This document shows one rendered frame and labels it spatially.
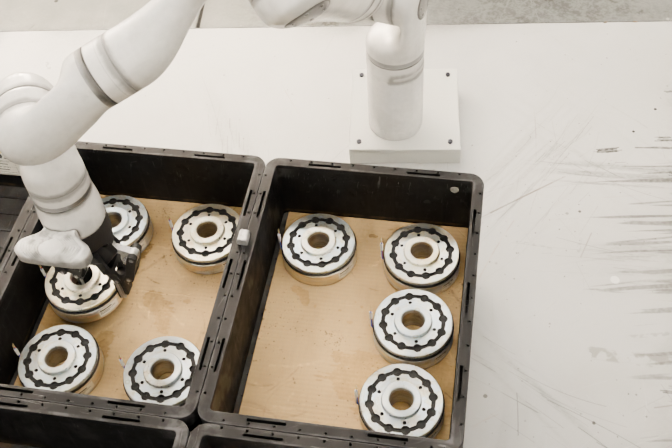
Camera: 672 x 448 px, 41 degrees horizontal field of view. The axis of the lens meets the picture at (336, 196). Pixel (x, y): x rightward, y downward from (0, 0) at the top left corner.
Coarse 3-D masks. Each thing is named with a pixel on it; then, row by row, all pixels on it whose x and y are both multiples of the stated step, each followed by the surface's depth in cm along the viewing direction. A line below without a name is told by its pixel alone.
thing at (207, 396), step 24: (288, 168) 125; (312, 168) 124; (336, 168) 124; (360, 168) 124; (384, 168) 123; (408, 168) 123; (264, 192) 122; (480, 192) 120; (480, 216) 117; (240, 264) 115; (240, 288) 112; (216, 360) 106; (216, 384) 104; (456, 384) 102; (456, 408) 100; (288, 432) 100; (312, 432) 100; (336, 432) 99; (360, 432) 99; (384, 432) 99; (456, 432) 98
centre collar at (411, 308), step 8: (416, 304) 117; (400, 312) 116; (408, 312) 116; (416, 312) 116; (424, 312) 116; (400, 320) 115; (424, 320) 115; (400, 328) 114; (424, 328) 114; (408, 336) 114; (416, 336) 114
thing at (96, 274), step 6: (96, 270) 121; (66, 276) 120; (72, 276) 121; (96, 276) 120; (66, 282) 120; (90, 282) 120; (96, 282) 120; (72, 288) 119; (78, 288) 119; (84, 288) 119; (90, 288) 119
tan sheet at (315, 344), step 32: (288, 224) 131; (352, 224) 130; (384, 224) 130; (288, 288) 124; (320, 288) 124; (352, 288) 123; (384, 288) 123; (448, 288) 122; (288, 320) 121; (320, 320) 120; (352, 320) 120; (256, 352) 118; (288, 352) 117; (320, 352) 117; (352, 352) 117; (448, 352) 116; (256, 384) 115; (288, 384) 115; (320, 384) 114; (352, 384) 114; (448, 384) 113; (288, 416) 112; (320, 416) 111; (352, 416) 111; (448, 416) 110
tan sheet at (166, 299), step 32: (160, 224) 132; (160, 256) 129; (160, 288) 125; (192, 288) 125; (64, 320) 123; (96, 320) 122; (128, 320) 122; (160, 320) 122; (192, 320) 122; (128, 352) 119
